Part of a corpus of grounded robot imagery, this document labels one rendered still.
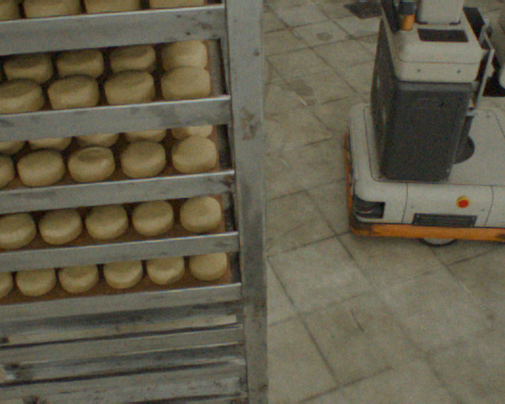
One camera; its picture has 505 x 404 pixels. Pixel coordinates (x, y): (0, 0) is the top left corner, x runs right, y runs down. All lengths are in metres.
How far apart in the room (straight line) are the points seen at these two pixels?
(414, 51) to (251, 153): 1.34
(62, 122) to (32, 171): 0.11
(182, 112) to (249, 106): 0.07
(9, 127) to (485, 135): 2.11
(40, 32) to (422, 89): 1.53
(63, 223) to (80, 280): 0.09
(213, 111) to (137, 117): 0.07
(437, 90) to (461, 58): 0.13
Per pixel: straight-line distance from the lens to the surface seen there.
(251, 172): 0.57
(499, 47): 2.22
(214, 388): 1.72
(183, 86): 0.59
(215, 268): 0.76
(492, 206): 2.23
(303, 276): 2.17
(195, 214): 0.71
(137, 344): 0.83
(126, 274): 0.77
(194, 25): 0.52
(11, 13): 0.59
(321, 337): 2.00
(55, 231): 0.72
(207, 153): 0.65
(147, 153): 0.66
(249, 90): 0.52
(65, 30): 0.54
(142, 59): 0.65
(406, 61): 1.87
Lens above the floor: 1.62
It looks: 42 degrees down
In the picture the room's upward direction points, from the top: 2 degrees counter-clockwise
